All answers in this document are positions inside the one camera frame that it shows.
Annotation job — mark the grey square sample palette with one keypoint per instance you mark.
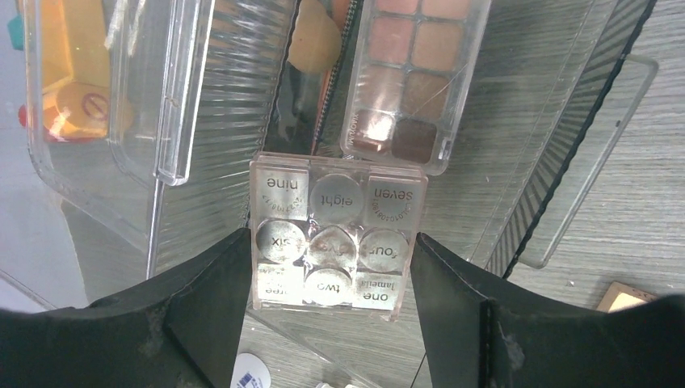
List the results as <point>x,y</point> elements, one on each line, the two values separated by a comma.
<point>332,234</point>

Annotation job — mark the colourful toy block stack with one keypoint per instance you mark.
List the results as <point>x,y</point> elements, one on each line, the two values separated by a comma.
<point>76,71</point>

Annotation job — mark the eyeshadow palette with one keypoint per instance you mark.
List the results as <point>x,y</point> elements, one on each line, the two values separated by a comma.
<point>413,64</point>

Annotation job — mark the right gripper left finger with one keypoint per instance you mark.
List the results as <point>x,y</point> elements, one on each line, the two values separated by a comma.
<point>181,328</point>

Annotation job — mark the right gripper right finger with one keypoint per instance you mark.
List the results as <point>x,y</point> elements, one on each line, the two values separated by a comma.
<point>480,330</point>

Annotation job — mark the white cylindrical bottle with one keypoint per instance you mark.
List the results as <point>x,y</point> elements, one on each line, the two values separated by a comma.
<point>249,371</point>

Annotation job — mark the pink round powder puff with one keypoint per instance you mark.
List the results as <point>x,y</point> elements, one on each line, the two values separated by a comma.
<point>316,40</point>

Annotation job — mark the clear acrylic drawer organizer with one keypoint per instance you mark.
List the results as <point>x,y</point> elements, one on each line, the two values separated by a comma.
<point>193,89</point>

